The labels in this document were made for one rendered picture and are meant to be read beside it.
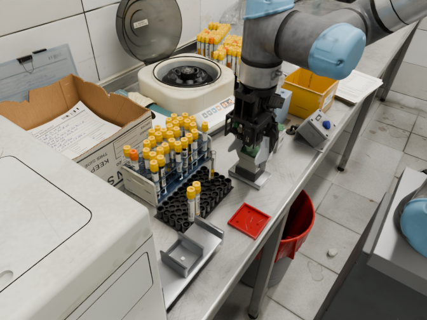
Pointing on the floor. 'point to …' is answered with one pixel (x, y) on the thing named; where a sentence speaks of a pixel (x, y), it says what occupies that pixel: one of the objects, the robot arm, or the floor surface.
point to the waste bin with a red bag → (307, 214)
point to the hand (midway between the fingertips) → (252, 156)
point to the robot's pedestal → (370, 286)
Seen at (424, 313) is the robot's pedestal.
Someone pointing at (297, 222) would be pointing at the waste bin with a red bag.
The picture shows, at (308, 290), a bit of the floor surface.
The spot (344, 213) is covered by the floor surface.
